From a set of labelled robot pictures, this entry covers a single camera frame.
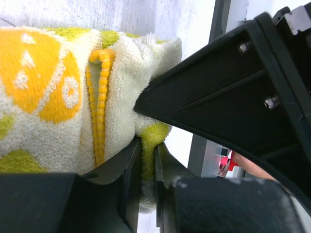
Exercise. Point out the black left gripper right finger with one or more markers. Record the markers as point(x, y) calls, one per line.
point(186, 203)

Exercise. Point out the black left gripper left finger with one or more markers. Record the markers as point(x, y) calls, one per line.
point(105, 200)

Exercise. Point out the yellow green patterned towel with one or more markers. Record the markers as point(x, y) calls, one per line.
point(67, 99)

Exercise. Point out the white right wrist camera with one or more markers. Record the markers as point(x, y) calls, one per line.
point(298, 20)

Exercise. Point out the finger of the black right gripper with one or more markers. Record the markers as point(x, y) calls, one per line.
point(235, 91)

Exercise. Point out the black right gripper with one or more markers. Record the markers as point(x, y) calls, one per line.
point(299, 47)

